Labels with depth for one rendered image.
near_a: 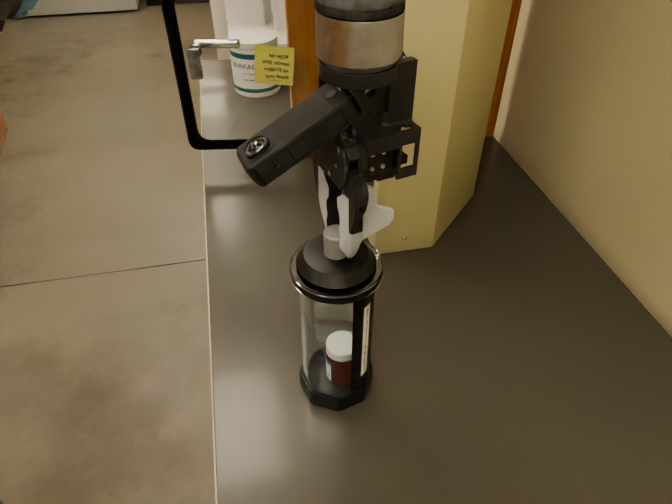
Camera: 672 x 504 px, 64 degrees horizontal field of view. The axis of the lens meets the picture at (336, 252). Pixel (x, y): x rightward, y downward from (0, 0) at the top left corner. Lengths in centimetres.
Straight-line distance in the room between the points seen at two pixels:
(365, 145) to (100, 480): 156
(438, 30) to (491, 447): 56
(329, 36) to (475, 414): 53
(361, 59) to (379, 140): 8
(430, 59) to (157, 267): 186
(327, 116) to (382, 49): 7
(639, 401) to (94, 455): 157
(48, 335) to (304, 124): 195
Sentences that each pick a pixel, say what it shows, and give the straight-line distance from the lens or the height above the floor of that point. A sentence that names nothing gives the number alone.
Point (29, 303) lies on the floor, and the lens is 251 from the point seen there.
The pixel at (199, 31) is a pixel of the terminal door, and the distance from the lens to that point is 111.
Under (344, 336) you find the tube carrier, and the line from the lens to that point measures 64.
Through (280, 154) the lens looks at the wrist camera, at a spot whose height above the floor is 134.
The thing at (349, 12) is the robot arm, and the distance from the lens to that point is 45.
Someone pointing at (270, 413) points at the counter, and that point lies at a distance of 76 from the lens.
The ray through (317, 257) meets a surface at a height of 118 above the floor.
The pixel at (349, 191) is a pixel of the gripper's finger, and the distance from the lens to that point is 51.
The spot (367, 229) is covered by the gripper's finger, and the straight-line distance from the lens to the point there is 56.
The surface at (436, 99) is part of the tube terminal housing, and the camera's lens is 84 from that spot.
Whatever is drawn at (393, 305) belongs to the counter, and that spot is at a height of 94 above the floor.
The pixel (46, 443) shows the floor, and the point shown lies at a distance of 203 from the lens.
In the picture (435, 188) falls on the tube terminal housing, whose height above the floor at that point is 107.
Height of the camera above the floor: 158
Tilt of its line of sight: 41 degrees down
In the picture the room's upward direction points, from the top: straight up
